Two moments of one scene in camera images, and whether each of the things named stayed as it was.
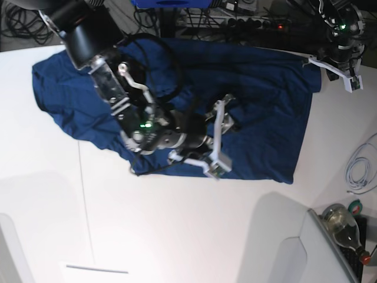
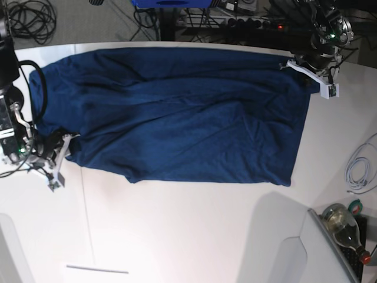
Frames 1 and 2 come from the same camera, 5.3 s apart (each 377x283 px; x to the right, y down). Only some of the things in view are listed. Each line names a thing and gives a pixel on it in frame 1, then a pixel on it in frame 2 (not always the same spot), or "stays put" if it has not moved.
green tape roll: [355, 207] stays put
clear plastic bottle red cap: [345, 229] stays put
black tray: [350, 254] stays put
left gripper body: [187, 133] -> [46, 144]
